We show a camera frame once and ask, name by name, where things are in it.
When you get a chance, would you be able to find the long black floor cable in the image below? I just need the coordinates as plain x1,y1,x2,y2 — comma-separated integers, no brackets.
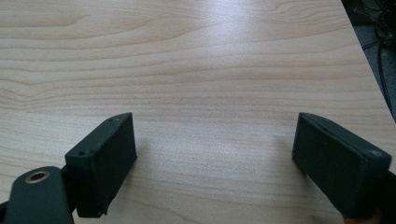
375,36,395,116

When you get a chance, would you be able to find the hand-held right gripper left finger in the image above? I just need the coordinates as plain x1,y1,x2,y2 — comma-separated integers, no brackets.
64,112,138,218

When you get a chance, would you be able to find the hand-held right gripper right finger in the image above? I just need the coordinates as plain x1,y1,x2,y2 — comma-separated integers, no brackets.
291,112,392,219

